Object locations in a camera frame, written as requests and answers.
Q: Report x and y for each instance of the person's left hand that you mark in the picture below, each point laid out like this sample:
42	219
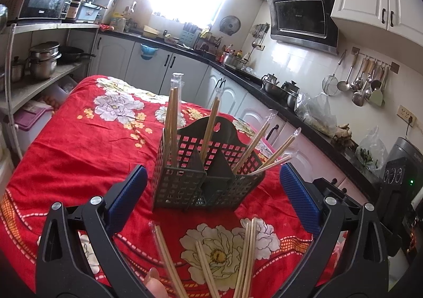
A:
153	284

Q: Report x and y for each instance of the chopstick pair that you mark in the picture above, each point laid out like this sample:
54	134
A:
171	269
277	157
218	91
173	122
255	140

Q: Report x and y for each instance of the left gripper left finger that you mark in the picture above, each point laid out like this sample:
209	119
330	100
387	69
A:
62	268

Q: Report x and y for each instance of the stacked steel pots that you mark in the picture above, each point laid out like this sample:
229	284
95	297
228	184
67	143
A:
43	60

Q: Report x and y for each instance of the purple lidded box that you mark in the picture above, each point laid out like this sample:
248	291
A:
29	120

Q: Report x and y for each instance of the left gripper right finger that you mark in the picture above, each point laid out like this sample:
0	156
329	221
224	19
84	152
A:
348	255

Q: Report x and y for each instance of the metal kitchen shelf rack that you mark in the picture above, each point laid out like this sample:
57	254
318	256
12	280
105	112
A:
13	98

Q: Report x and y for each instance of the chopstick pair crossed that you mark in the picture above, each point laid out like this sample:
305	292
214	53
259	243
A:
244	279

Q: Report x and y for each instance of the black range hood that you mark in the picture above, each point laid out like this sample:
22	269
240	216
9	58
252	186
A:
305	23

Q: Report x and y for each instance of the black plastic utensil basket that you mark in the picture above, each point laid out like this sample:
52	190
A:
209	183

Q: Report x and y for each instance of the steel kettle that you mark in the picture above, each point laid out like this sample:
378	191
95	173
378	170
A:
270	85

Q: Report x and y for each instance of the black frying pan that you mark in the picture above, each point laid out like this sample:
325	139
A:
73	54

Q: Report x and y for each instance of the small wall fan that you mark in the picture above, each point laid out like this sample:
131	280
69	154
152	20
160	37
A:
230	25

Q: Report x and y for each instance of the hanging utensil rail set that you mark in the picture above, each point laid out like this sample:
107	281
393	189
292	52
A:
366	79

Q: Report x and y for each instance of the plastic bag on counter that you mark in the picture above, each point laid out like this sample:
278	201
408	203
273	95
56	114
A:
315	112

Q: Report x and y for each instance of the white lower cabinets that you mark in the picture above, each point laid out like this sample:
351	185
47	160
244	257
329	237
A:
148	64

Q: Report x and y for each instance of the white upper cabinet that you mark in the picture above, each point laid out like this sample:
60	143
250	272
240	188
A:
402	17

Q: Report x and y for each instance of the red floral tablecloth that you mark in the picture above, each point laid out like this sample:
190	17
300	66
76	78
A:
102	131

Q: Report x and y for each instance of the black air fryer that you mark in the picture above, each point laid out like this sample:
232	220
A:
401	181

